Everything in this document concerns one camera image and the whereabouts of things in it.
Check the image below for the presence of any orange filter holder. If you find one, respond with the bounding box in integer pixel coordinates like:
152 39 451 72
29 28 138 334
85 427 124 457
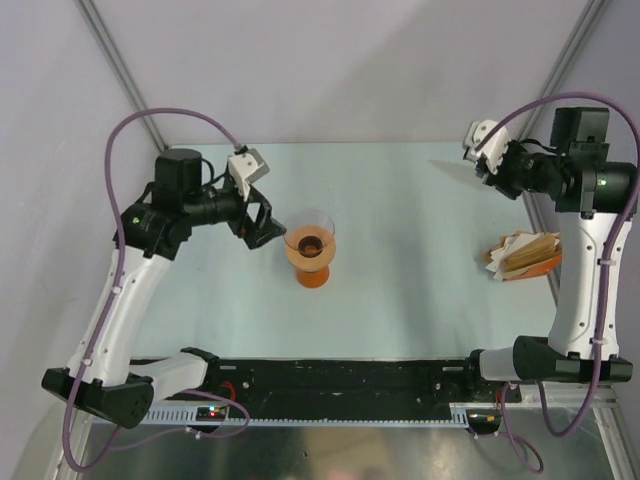
503 252 562 281

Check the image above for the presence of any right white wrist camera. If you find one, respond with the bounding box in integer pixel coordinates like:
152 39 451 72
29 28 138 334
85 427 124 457
462 120 511 175

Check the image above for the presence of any wooden dripper ring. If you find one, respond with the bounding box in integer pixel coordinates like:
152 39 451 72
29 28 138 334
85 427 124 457
283 225 337 273

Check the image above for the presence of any left aluminium frame post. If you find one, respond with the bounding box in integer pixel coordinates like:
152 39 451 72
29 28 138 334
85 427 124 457
74 0 171 156

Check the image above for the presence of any right aluminium frame post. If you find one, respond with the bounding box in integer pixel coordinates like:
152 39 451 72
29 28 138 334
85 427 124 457
519 0 613 141

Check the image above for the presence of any orange glass carafe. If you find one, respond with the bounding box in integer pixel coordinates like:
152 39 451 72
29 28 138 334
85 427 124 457
295 266 330 289

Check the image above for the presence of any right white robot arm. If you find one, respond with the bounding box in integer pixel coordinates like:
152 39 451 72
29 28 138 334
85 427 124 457
461 107 637 401

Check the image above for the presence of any clear glass dripper cone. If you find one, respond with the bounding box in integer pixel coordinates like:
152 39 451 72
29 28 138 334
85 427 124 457
284 209 335 258

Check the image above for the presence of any white paper coffee filter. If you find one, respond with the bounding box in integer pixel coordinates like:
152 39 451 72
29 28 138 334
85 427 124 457
430 160 483 189

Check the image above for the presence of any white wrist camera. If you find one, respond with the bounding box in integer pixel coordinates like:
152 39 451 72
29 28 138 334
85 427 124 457
227 148 270 202
462 120 511 175

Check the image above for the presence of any white slotted cable duct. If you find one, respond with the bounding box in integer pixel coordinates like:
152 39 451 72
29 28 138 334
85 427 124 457
141 403 501 429

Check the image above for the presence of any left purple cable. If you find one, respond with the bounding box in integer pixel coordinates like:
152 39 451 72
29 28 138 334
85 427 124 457
61 107 252 472

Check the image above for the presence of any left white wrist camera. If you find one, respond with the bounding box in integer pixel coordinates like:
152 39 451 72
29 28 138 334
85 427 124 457
227 148 270 202

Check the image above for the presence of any aluminium frame post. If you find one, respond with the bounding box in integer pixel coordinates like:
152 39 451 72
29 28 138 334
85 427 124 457
519 0 613 141
74 0 171 156

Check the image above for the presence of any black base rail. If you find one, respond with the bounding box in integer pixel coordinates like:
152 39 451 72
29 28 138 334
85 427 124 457
124 349 523 424

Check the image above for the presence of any stack of paper filters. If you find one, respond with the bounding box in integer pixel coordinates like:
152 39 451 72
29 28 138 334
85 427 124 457
483 230 562 281

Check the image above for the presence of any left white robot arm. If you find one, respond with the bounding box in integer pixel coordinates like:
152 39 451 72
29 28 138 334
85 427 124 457
42 147 286 429

